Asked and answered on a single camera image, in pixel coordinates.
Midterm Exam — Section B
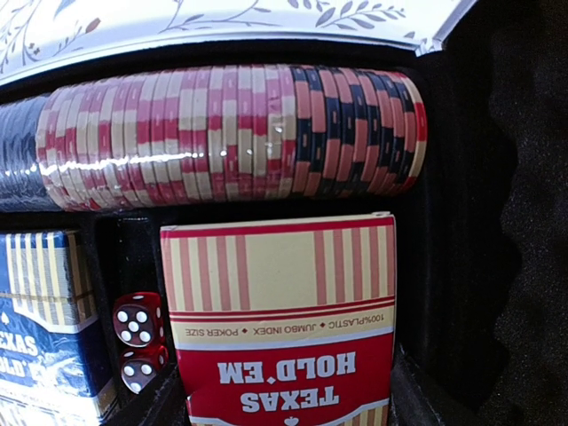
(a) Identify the aluminium poker case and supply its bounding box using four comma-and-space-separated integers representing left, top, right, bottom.
1, 1, 567, 425

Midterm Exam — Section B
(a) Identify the lower red die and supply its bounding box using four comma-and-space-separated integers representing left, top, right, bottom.
120, 345, 169, 394

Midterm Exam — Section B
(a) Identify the row of poker chips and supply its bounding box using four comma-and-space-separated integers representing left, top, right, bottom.
1, 65, 428, 212

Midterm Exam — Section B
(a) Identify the upper red die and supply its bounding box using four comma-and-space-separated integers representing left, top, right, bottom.
113, 292, 165, 348

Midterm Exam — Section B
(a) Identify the red card deck box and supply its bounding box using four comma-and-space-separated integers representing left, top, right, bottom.
161, 213, 397, 425

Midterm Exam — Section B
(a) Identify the red die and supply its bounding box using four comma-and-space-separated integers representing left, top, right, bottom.
120, 345, 169, 394
113, 292, 165, 348

